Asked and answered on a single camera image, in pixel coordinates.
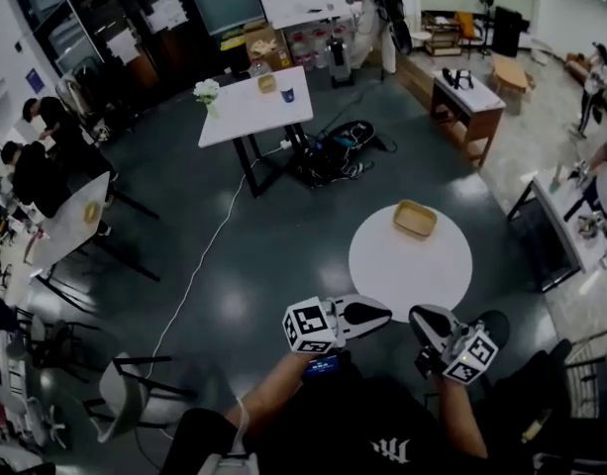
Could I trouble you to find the white table black frame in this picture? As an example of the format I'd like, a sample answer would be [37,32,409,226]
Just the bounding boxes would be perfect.
[505,167,607,295]

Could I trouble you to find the person's black printed t-shirt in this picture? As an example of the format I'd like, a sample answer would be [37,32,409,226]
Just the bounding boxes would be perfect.
[158,338,584,475]

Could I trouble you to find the grey floor machine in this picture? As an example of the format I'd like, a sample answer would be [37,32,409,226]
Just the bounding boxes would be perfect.
[327,36,357,90]

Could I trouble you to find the wooden armchair orange cushion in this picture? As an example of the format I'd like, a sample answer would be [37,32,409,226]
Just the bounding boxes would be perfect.
[420,9,488,59]

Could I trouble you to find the white flower bouquet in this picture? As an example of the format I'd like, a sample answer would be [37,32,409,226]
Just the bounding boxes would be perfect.
[192,78,222,120]

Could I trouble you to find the clear water jug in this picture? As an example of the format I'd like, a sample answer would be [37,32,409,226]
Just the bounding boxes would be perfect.
[288,32,312,71]
[307,28,334,68]

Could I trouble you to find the black device blue screen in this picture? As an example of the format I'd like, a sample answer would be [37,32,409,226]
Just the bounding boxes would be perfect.
[301,355,341,380]

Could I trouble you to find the black framed glass doors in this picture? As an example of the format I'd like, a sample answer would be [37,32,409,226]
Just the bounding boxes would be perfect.
[5,0,267,103]

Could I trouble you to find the black office chair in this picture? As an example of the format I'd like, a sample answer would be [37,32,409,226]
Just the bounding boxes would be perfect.
[480,336,607,475]

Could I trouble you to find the person's right forearm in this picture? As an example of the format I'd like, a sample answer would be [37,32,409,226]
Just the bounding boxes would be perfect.
[433,374,491,460]

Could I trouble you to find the black cabinet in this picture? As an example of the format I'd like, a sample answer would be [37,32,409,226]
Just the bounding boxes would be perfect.
[492,4,526,59]

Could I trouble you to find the open cardboard box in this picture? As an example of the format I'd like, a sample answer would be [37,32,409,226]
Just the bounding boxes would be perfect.
[242,20,293,74]

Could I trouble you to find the black bag with cables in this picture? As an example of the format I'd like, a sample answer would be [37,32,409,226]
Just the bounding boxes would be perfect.
[296,119,399,188]

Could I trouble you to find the grey backpack strap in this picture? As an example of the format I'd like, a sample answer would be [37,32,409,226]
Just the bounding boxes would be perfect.
[231,397,259,475]

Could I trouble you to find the grey chair black legs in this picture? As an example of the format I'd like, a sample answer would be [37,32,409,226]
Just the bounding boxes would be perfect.
[81,349,199,445]

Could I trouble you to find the yellow bin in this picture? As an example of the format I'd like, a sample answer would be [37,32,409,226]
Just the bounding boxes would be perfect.
[218,30,249,52]

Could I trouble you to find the person's left forearm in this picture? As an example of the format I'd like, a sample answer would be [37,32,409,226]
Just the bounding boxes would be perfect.
[223,351,312,442]

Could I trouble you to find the black round bin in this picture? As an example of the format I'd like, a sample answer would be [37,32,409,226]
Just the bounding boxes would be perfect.
[473,309,512,351]

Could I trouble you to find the black headset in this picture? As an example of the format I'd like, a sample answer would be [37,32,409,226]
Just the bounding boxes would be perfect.
[440,66,476,92]

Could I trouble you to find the wooden desk white top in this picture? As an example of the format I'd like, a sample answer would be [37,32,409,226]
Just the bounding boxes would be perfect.
[429,67,508,168]

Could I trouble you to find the white marble table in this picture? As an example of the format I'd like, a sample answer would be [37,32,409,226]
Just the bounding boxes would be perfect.
[197,64,316,200]

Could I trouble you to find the grey table black legs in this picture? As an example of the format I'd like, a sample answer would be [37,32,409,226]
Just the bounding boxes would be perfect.
[27,169,161,312]

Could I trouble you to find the white floor cable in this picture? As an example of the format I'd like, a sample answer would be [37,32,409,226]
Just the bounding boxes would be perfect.
[151,169,249,361]

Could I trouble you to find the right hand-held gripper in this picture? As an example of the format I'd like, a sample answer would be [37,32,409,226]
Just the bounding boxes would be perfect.
[408,304,500,386]

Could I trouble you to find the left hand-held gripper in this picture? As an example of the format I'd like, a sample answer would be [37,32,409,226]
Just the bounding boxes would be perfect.
[281,294,395,356]

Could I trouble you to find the round wooden coffee table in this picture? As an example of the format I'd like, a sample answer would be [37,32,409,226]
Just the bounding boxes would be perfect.
[489,53,534,117]

